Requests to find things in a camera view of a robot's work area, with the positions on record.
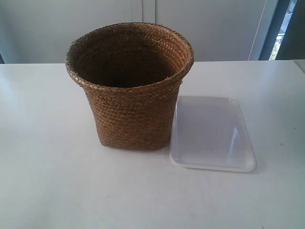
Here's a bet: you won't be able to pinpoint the white cabinet doors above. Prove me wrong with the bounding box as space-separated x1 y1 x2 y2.
0 0 277 63

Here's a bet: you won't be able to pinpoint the white plastic tray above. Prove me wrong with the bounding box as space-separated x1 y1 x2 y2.
169 96 256 173

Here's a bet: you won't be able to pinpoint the brown woven basket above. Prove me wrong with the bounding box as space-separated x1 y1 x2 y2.
65 22 194 150

